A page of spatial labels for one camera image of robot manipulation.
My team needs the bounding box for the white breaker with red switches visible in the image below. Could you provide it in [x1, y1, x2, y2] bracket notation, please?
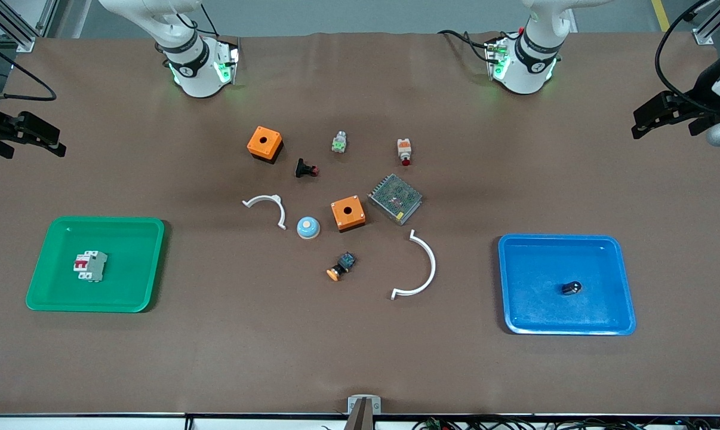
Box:
[73, 250, 108, 282]

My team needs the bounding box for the green plastic tray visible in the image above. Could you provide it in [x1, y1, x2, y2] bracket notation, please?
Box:
[26, 216, 165, 314]

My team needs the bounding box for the blue plastic tray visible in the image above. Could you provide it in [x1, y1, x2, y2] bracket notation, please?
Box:
[498, 234, 637, 336]

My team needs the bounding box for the orange button box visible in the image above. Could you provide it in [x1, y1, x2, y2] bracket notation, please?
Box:
[330, 195, 367, 232]
[247, 125, 284, 164]

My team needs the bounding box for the brown table mat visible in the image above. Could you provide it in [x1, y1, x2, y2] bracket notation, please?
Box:
[0, 31, 720, 416]

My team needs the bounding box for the metal mesh power supply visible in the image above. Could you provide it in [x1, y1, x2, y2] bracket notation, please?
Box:
[368, 174, 423, 226]

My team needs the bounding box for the orange cap push button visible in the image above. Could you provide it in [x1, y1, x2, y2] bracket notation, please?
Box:
[327, 251, 357, 282]

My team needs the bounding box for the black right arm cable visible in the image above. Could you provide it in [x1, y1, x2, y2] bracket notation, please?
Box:
[0, 36, 57, 101]

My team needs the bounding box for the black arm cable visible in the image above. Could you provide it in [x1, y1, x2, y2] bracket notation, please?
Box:
[0, 36, 57, 101]
[655, 0, 720, 115]

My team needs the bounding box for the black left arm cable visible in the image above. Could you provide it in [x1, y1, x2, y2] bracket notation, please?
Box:
[655, 0, 720, 115]

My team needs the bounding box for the aluminium frame profile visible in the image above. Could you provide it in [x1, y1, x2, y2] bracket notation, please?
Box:
[691, 0, 720, 46]
[0, 0, 59, 52]

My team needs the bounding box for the black base cable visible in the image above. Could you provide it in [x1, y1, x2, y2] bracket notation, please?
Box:
[438, 29, 498, 63]

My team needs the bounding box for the small white curved bracket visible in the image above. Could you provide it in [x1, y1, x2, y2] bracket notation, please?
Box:
[242, 195, 288, 231]

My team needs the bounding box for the large white curved bracket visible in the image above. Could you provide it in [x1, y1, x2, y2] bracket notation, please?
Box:
[390, 229, 437, 300]

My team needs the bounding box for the black cable bundle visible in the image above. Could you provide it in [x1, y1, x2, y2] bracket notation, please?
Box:
[411, 417, 720, 430]

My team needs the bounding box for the grey metal camera mount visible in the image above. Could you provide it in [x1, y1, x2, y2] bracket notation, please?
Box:
[347, 395, 381, 430]

